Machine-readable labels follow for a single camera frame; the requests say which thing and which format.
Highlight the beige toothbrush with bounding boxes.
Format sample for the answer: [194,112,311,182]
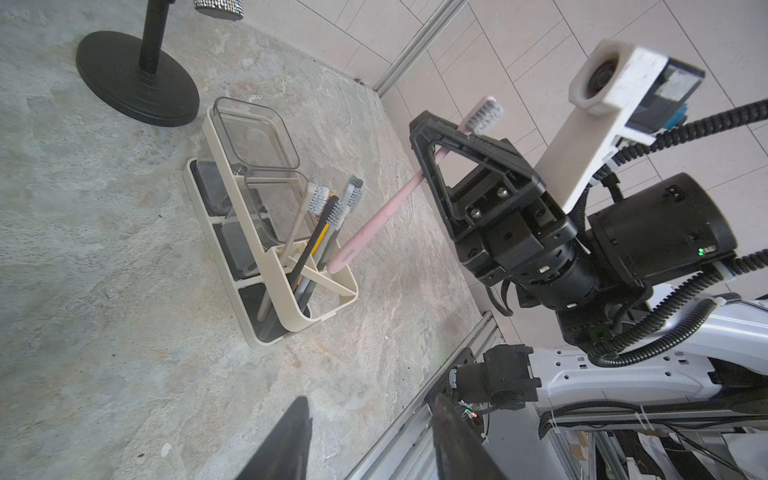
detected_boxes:
[256,182,330,324]

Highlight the black microphone stand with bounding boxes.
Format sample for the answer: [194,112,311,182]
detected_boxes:
[76,0,200,127]

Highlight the pink toothbrush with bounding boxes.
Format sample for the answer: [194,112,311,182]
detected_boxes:
[326,96,504,274]

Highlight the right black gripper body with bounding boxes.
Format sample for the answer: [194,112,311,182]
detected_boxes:
[449,167,737,348]

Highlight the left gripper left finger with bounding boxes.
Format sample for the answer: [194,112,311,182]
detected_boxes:
[236,396,312,480]

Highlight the yellow toothbrush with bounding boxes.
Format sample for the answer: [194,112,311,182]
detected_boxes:
[293,191,334,283]

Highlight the rhinestone silver microphone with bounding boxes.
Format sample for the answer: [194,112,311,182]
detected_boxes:
[194,0,244,21]

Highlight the light blue toothbrush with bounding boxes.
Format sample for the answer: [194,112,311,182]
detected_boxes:
[296,175,364,311]

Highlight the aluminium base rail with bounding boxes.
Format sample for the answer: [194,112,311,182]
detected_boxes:
[347,311,501,479]

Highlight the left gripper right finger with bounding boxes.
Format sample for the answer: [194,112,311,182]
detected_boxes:
[431,394,506,480]

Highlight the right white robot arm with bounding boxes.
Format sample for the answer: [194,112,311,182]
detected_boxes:
[410,112,767,433]

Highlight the black toothbrush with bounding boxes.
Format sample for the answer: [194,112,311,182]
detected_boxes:
[287,194,342,289]

